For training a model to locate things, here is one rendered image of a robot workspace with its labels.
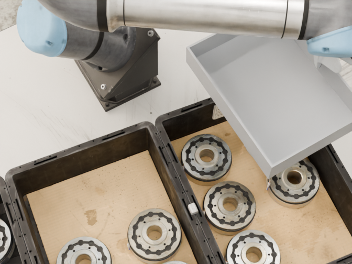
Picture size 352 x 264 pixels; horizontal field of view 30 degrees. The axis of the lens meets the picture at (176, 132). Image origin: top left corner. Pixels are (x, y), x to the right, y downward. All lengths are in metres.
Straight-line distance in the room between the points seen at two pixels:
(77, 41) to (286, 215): 0.54
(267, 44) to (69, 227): 0.52
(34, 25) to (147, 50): 0.25
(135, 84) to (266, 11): 0.68
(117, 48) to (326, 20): 0.62
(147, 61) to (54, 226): 0.42
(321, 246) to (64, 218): 0.51
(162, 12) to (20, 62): 0.80
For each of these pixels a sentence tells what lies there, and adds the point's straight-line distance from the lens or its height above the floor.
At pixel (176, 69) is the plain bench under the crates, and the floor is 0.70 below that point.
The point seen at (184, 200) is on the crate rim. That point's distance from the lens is 1.21.
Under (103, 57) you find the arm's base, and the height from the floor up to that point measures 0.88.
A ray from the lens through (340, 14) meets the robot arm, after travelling 0.91.
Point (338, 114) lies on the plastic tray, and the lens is 1.19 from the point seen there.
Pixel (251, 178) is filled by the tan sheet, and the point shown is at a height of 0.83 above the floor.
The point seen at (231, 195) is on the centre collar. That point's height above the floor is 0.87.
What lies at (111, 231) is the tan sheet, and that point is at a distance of 1.30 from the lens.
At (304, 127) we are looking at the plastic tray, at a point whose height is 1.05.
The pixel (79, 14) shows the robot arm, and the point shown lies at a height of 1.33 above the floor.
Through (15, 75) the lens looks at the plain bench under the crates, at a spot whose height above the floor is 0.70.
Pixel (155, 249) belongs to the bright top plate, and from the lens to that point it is 1.25.
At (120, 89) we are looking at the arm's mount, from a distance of 1.51.
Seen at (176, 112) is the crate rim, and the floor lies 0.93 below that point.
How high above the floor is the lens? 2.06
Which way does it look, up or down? 63 degrees down
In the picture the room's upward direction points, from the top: 2 degrees clockwise
